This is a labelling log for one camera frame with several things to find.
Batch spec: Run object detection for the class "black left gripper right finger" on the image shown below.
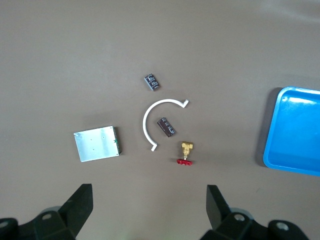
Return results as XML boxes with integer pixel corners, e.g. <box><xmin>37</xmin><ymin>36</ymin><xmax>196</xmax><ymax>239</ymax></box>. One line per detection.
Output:
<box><xmin>199</xmin><ymin>184</ymin><xmax>311</xmax><ymax>240</ymax></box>

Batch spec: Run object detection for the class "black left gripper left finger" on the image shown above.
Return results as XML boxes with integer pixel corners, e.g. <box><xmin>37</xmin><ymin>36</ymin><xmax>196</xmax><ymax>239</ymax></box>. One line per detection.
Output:
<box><xmin>0</xmin><ymin>183</ymin><xmax>94</xmax><ymax>240</ymax></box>

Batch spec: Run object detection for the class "brown electrolytic capacitor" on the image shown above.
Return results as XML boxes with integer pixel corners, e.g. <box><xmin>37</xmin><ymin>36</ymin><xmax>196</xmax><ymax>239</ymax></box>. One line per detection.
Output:
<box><xmin>156</xmin><ymin>116</ymin><xmax>178</xmax><ymax>139</ymax></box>
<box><xmin>144</xmin><ymin>72</ymin><xmax>162</xmax><ymax>92</ymax></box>

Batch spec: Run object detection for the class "blue plastic tray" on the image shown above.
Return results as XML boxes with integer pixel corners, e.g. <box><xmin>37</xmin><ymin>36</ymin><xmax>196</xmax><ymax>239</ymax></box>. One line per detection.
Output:
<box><xmin>262</xmin><ymin>86</ymin><xmax>320</xmax><ymax>177</ymax></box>

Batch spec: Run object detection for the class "silver metal circuit module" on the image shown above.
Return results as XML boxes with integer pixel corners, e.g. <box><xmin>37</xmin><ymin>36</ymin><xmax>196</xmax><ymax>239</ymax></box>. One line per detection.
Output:
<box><xmin>73</xmin><ymin>125</ymin><xmax>124</xmax><ymax>163</ymax></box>

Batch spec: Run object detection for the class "brown table mat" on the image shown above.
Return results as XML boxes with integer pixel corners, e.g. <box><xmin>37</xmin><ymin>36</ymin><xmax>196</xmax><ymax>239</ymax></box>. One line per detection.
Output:
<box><xmin>0</xmin><ymin>0</ymin><xmax>320</xmax><ymax>240</ymax></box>

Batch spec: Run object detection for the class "brass valve red handle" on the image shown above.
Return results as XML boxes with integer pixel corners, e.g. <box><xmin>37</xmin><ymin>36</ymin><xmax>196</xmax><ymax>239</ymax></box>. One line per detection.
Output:
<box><xmin>176</xmin><ymin>140</ymin><xmax>195</xmax><ymax>167</ymax></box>

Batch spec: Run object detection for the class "white half ring clamp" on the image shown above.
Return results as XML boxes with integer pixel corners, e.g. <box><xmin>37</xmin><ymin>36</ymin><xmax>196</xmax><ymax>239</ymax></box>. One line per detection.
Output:
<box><xmin>142</xmin><ymin>98</ymin><xmax>190</xmax><ymax>153</ymax></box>

